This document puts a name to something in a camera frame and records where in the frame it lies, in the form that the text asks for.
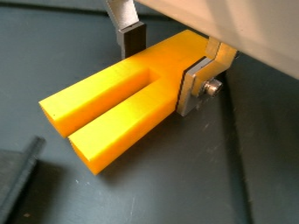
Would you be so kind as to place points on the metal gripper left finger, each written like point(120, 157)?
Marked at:
point(129, 27)

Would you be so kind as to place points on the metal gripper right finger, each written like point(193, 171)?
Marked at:
point(199, 83)

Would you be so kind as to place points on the yellow double-square forked block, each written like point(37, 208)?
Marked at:
point(107, 111)

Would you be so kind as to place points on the black curved holder bracket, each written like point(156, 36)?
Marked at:
point(16, 168)

